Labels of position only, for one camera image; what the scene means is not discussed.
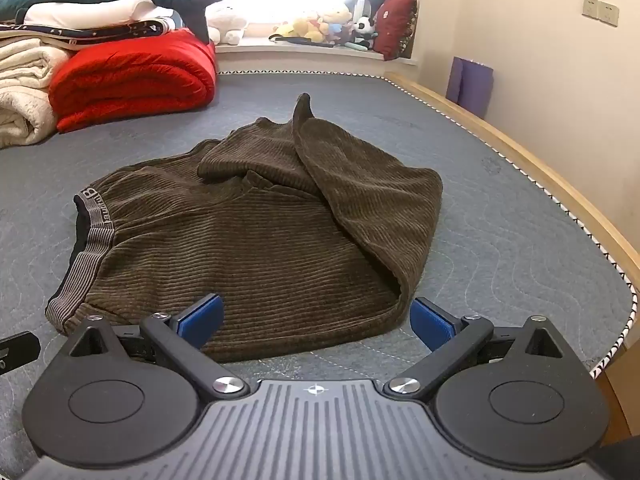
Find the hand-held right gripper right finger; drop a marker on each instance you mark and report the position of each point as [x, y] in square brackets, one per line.
[432, 324]

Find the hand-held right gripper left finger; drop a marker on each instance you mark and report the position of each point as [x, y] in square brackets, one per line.
[202, 317]

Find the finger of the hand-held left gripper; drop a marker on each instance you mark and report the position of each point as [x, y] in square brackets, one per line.
[20, 347]

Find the grey quilted mattress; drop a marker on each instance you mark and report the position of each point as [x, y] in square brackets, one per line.
[500, 240]

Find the purple box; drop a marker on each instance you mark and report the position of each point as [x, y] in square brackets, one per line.
[470, 85]

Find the red folded blanket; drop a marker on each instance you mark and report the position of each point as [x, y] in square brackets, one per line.
[135, 77]

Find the cream folded blanket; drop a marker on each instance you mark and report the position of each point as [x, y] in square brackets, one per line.
[22, 75]

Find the white plush toy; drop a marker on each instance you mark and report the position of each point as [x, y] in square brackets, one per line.
[227, 20]

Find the dark red cushion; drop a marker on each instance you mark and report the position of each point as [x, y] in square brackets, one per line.
[395, 27]

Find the navy patterned folded blanket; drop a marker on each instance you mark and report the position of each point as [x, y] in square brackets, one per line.
[100, 33]

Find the panda plush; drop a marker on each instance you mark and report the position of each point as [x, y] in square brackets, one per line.
[364, 27]

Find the yellow bear plush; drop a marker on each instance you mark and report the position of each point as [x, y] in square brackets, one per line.
[307, 29]

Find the orange bear plush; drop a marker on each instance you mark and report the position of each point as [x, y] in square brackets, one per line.
[336, 17]

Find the white folded quilt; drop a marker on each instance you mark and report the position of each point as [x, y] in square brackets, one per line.
[90, 11]

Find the wooden bed frame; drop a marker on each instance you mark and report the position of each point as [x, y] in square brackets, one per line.
[565, 170]

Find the wall socket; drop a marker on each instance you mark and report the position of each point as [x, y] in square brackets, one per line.
[609, 14]
[590, 6]

